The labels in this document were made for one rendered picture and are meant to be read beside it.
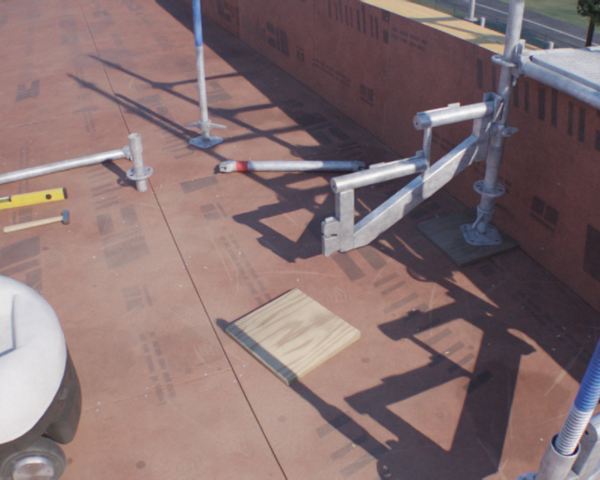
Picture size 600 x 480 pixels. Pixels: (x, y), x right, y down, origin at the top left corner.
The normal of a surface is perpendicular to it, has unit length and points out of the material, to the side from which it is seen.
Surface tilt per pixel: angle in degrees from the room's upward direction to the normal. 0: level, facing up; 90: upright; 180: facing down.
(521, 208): 90
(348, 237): 90
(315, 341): 0
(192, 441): 0
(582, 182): 90
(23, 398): 55
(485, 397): 0
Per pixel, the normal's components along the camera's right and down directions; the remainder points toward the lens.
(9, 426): 0.67, 0.39
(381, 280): 0.00, -0.84
